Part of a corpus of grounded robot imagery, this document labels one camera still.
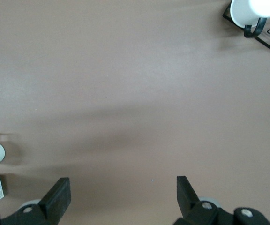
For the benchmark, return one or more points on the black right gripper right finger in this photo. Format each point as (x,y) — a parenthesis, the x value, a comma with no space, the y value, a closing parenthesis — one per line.
(189,204)

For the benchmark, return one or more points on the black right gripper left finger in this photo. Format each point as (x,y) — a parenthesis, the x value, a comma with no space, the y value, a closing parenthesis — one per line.
(55,199)

